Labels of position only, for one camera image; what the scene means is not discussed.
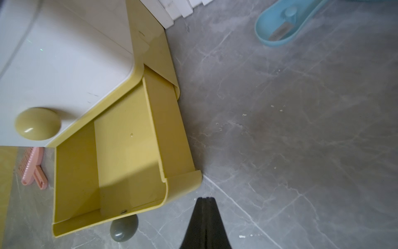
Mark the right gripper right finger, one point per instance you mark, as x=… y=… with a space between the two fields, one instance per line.
x=215 y=233

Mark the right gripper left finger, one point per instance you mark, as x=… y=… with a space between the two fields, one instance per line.
x=195 y=237

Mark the yellow bottom drawer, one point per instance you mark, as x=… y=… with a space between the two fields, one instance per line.
x=132 y=158

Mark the white drawer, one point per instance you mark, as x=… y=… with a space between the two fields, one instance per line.
x=61 y=55

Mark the three-drawer storage cabinet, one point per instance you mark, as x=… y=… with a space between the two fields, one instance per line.
x=150 y=49

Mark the pink small dustpan brush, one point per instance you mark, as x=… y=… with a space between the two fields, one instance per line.
x=30 y=168

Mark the flower pot white fence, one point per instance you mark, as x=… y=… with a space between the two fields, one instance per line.
x=167 y=11

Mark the light blue dustpan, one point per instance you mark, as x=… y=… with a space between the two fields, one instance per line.
x=282 y=21

